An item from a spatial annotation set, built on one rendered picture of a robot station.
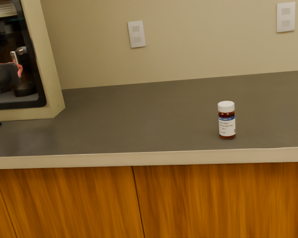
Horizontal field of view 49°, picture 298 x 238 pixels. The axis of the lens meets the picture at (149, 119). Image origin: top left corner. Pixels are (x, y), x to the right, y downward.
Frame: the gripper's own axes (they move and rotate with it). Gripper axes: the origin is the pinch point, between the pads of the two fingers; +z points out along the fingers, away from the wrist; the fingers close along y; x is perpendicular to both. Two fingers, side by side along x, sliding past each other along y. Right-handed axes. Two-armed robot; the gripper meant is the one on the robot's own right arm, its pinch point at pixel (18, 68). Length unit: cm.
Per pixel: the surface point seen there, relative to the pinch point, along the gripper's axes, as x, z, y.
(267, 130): 21, -14, -78
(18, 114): 18.7, 4.5, 8.9
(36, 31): -10.1, 8.5, -5.3
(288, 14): 1, 48, -95
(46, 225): 48, -23, -8
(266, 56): 17, 48, -86
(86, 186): 32.7, -22.8, -25.7
